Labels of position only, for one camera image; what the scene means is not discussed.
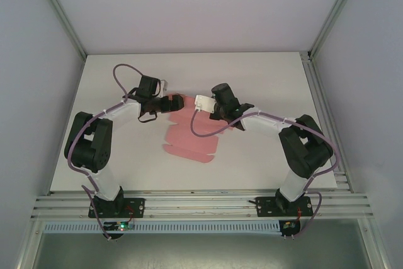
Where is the circuit board with green light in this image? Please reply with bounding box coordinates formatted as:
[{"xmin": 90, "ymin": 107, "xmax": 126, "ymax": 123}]
[{"xmin": 105, "ymin": 221, "xmax": 135, "ymax": 232}]

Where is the aluminium side rail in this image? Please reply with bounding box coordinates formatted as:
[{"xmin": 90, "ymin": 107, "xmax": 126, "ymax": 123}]
[{"xmin": 300, "ymin": 51, "xmax": 352, "ymax": 193}]

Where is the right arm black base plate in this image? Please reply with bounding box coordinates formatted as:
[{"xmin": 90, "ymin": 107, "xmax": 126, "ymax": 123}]
[{"xmin": 256, "ymin": 196, "xmax": 314, "ymax": 219}]

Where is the aluminium frame leg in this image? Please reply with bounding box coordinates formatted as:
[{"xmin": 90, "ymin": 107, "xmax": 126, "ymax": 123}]
[
  {"xmin": 15, "ymin": 218, "xmax": 43, "ymax": 269},
  {"xmin": 361, "ymin": 218, "xmax": 391, "ymax": 269}
]

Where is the aluminium mounting rail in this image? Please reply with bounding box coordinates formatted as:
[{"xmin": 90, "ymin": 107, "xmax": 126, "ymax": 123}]
[{"xmin": 31, "ymin": 189, "xmax": 377, "ymax": 219}]

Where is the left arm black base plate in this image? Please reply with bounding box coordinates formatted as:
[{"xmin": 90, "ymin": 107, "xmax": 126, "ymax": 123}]
[{"xmin": 88, "ymin": 198, "xmax": 146, "ymax": 219}]

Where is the aluminium frame post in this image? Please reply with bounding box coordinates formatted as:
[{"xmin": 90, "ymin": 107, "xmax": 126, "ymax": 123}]
[
  {"xmin": 31, "ymin": 0, "xmax": 88, "ymax": 60},
  {"xmin": 307, "ymin": 0, "xmax": 374, "ymax": 60}
]

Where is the grey slotted cable duct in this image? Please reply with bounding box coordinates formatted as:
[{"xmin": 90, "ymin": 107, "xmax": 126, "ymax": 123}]
[{"xmin": 42, "ymin": 220, "xmax": 281, "ymax": 235}]

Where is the pink cloth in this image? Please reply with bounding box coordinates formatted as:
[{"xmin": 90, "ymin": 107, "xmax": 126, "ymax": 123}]
[{"xmin": 162, "ymin": 94, "xmax": 236, "ymax": 164}]

